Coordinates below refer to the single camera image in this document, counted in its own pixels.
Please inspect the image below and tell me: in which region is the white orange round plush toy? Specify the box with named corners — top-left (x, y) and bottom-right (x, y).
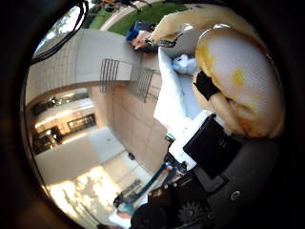
top-left (193, 27), bottom-right (285, 139)

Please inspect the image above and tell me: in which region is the grey blue plush toy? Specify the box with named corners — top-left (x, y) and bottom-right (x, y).
top-left (171, 53), bottom-right (198, 75)

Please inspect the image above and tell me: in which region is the white fabric container box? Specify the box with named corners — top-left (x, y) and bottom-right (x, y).
top-left (153, 28), bottom-right (208, 128)

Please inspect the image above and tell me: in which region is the person in teal shirt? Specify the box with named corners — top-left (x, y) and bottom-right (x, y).
top-left (124, 21), bottom-right (160, 53)

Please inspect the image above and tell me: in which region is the dark blue strap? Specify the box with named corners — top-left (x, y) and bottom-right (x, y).
top-left (113, 160), bottom-right (179, 209)

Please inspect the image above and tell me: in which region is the metal wall grille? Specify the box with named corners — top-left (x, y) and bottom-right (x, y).
top-left (99, 57), bottom-right (121, 94)
top-left (128, 63), bottom-right (154, 103)

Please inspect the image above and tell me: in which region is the black cable bundle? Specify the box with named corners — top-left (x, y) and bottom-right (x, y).
top-left (30, 0), bottom-right (91, 65)

